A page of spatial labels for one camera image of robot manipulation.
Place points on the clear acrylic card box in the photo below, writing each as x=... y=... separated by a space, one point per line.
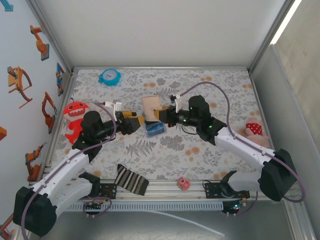
x=144 y=128

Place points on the beige leather card holder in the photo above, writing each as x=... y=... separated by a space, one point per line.
x=150 y=107

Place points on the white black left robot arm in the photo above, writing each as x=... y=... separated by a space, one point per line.
x=62 y=170

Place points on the blue VIP card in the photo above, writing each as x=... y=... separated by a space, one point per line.
x=155 y=130

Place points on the red shark plush toy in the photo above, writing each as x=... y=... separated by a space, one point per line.
x=75 y=111

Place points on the blue round alarm clock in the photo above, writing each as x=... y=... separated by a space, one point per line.
x=110 y=76

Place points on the floral patterned tablecloth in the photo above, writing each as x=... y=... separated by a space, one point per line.
x=175 y=160

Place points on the pink polka dot plush toy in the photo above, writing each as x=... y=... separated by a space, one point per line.
x=255 y=128

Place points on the blue orange machine sticker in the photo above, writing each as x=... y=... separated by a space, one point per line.
x=60 y=77

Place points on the black beige striped sock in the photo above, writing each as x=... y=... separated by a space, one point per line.
x=131 y=181

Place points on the small pink bear figurine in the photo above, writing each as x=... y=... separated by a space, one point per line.
x=183 y=183

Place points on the small circuit board with LEDs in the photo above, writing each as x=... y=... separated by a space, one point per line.
x=93 y=205
x=233 y=207

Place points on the orange gripper machine sticker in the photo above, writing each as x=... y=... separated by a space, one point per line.
x=17 y=82

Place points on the orange block sticker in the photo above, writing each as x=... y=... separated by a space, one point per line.
x=2 y=133

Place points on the thin white tube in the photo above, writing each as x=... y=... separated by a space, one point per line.
x=190 y=220

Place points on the aluminium frame bar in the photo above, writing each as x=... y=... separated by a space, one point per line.
x=170 y=192
x=51 y=35
x=268 y=35
x=162 y=68
x=68 y=87

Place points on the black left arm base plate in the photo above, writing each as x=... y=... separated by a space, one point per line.
x=110 y=191

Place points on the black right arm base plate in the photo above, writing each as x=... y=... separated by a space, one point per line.
x=212 y=191

